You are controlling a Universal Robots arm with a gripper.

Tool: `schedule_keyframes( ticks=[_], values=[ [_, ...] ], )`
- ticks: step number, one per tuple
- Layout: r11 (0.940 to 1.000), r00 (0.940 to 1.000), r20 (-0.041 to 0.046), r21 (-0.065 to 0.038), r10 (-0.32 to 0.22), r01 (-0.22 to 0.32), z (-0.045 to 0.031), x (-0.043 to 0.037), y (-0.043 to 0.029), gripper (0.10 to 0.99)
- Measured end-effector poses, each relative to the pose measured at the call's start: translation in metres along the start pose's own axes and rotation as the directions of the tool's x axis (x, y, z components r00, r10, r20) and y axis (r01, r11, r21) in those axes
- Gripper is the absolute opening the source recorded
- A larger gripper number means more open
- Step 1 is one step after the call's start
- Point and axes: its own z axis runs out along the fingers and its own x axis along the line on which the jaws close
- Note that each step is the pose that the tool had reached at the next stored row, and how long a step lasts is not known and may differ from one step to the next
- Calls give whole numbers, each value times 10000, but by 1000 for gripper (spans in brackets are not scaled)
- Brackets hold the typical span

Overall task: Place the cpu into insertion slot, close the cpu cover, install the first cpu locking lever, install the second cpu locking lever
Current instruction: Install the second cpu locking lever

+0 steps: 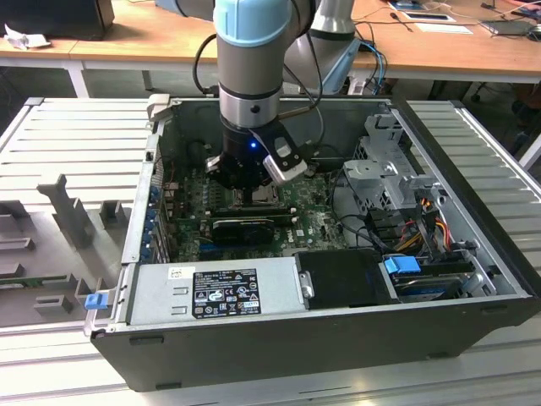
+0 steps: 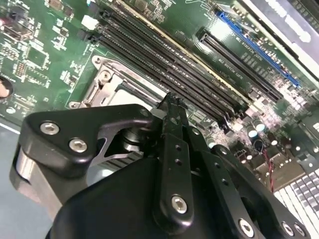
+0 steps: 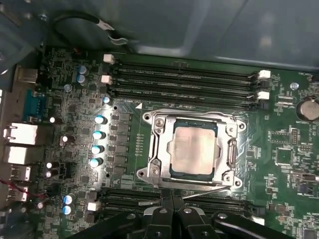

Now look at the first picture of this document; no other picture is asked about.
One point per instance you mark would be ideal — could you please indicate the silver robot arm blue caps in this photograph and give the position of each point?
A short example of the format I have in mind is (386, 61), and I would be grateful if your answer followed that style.
(249, 72)

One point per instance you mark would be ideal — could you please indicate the metal CPU socket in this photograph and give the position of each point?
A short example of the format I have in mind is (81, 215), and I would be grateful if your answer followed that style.
(226, 202)

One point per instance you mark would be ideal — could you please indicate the black graphics card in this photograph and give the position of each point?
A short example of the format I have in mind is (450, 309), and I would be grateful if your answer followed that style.
(241, 232)

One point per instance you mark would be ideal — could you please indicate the green motherboard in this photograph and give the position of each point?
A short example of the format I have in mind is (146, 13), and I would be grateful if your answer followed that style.
(313, 220)

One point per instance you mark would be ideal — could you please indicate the grey plastic case latch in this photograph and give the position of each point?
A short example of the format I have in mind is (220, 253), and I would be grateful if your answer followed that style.
(160, 105)

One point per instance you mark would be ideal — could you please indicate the grey metal drive cage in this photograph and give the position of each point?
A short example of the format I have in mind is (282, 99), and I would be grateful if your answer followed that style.
(372, 171)

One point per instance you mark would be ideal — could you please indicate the grey power supply unit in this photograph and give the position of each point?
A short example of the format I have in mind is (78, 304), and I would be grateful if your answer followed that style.
(156, 292)

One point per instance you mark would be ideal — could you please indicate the black plastic shroud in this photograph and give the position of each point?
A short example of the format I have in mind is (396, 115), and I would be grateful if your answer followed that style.
(342, 279)

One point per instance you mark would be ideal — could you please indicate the wooden desk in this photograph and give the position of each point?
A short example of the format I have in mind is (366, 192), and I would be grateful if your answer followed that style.
(127, 42)

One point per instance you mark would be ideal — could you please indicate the hard disk in blue carrier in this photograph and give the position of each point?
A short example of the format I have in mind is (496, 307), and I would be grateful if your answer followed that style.
(400, 266)

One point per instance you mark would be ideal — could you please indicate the black and grey PC case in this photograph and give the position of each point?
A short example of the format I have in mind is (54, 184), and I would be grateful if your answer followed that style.
(296, 351)

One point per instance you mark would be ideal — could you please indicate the blue plastic latch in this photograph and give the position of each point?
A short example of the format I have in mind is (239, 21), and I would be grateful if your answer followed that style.
(95, 302)

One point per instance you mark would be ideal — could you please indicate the grey parts rack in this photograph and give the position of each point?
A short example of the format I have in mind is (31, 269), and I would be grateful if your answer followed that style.
(46, 254)

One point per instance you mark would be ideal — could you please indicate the green RAM stick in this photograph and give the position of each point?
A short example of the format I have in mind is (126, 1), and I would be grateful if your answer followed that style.
(34, 281)

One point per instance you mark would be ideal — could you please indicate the black box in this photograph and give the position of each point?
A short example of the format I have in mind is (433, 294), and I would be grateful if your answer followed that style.
(55, 17)

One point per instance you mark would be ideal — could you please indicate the white framed tablet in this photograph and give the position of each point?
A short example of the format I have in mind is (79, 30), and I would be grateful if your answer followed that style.
(429, 17)

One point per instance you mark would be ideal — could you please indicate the white paper sheet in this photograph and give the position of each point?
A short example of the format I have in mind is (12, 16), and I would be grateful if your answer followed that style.
(444, 29)

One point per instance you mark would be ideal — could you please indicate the crumpled white paper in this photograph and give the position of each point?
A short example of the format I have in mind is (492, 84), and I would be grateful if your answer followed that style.
(25, 40)

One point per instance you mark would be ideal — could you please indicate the grey notebook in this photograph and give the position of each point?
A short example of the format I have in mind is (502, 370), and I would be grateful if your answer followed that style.
(507, 27)

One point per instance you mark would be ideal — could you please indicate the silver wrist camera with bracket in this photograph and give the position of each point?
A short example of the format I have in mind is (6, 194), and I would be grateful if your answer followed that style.
(283, 169)

